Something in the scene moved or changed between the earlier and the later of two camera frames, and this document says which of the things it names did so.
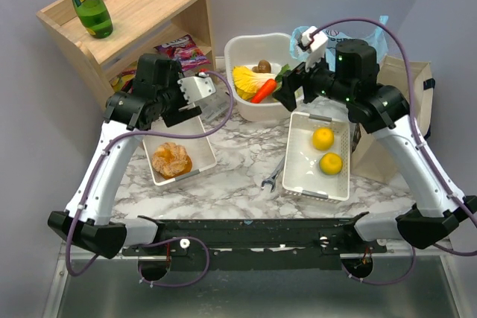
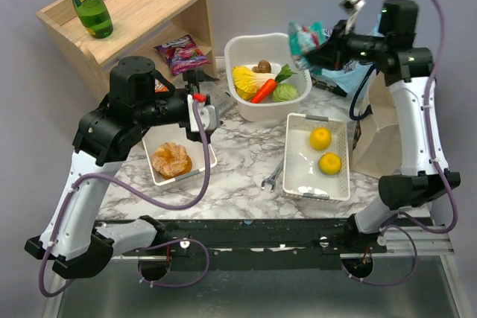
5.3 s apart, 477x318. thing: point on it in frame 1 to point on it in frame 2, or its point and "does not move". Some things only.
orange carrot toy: [271, 85] does not move
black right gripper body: [289, 85] to [332, 47]
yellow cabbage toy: [247, 82] does not move
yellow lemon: [323, 138] does not move
